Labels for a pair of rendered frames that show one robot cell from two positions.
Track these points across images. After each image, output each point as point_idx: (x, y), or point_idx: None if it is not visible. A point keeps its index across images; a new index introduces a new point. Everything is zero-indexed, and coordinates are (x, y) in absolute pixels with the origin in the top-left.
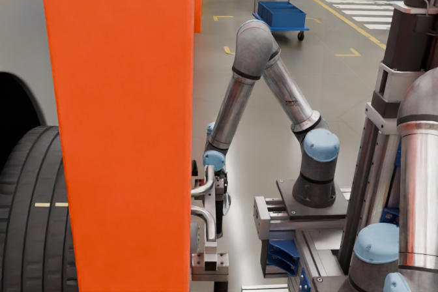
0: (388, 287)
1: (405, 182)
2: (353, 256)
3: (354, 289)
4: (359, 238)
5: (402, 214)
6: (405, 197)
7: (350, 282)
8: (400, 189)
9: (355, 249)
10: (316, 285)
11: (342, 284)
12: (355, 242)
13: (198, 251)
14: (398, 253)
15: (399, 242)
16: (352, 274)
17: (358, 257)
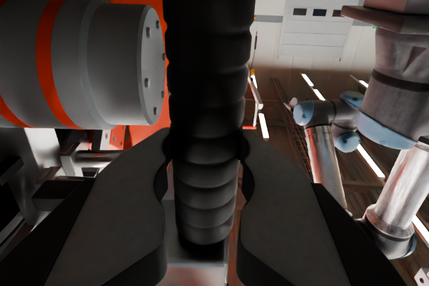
0: (297, 117)
1: (313, 178)
2: (369, 107)
3: (374, 67)
4: (361, 131)
5: (310, 158)
6: (311, 168)
7: (376, 71)
8: (315, 173)
9: (364, 117)
10: (386, 29)
11: (394, 53)
12: (374, 123)
13: (150, 29)
14: (309, 135)
15: (308, 142)
16: (372, 83)
17: (359, 112)
